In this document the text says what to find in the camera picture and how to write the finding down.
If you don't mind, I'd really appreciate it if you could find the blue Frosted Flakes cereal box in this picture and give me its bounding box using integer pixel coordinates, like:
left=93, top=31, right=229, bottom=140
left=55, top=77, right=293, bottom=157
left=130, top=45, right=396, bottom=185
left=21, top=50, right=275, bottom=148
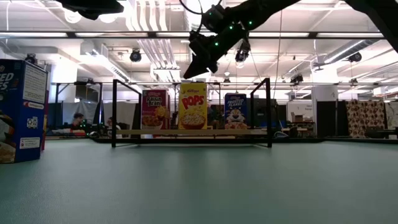
left=224, top=92, right=249, bottom=130
left=0, top=58, right=49, bottom=164

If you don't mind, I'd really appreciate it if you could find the green table mat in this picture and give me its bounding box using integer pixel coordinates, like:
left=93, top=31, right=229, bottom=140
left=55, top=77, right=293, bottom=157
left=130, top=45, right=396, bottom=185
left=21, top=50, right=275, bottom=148
left=0, top=138, right=398, bottom=224

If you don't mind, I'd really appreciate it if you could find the brown cardboard box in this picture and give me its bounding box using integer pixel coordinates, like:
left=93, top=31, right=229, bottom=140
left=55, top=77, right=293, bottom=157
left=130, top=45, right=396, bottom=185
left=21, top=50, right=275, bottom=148
left=290, top=111, right=307, bottom=123

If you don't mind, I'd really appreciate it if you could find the black background workstation frame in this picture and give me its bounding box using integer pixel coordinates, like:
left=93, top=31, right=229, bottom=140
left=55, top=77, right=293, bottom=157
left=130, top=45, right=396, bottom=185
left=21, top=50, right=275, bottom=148
left=51, top=80, right=104, bottom=138

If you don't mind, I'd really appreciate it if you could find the black room partition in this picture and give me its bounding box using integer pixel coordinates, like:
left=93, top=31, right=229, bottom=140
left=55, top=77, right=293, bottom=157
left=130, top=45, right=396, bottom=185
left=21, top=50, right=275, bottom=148
left=316, top=101, right=346, bottom=138

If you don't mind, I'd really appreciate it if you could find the magenta Raisin Bran cereal box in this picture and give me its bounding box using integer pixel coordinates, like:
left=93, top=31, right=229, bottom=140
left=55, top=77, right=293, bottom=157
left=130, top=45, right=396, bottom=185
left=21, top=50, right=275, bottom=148
left=141, top=89, right=171, bottom=131
left=41, top=90, right=50, bottom=152

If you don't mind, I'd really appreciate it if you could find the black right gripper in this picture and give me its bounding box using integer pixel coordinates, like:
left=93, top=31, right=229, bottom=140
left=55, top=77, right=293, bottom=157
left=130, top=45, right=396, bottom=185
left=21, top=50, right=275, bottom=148
left=183, top=23, right=249, bottom=80

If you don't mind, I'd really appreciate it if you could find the yellow Corn Pops cereal box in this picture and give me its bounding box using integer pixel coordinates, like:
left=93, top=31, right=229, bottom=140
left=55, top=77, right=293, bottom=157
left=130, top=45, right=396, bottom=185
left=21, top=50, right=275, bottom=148
left=178, top=82, right=208, bottom=131

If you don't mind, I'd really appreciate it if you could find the black table frame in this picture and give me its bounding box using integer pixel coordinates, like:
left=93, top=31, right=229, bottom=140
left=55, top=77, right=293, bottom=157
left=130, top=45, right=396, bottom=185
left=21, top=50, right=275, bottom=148
left=93, top=136, right=394, bottom=144

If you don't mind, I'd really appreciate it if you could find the black overhead frame rail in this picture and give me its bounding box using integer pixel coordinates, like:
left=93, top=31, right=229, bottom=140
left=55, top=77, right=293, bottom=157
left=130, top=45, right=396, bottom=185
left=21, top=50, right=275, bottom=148
left=0, top=30, right=398, bottom=40

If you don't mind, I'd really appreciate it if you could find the brown patterned fabric screen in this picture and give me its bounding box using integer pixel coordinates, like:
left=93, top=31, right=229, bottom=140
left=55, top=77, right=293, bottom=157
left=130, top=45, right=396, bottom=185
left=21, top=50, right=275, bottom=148
left=345, top=99, right=386, bottom=139

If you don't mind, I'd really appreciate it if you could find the person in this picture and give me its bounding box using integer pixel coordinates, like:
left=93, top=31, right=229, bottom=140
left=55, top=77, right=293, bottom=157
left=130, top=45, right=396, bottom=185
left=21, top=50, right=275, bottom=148
left=70, top=112, right=86, bottom=131
left=105, top=116, right=123, bottom=138

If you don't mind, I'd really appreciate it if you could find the wooden shelf with black frame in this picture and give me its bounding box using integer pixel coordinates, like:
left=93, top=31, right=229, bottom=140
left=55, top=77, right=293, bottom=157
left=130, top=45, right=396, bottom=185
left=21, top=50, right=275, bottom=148
left=111, top=77, right=273, bottom=149

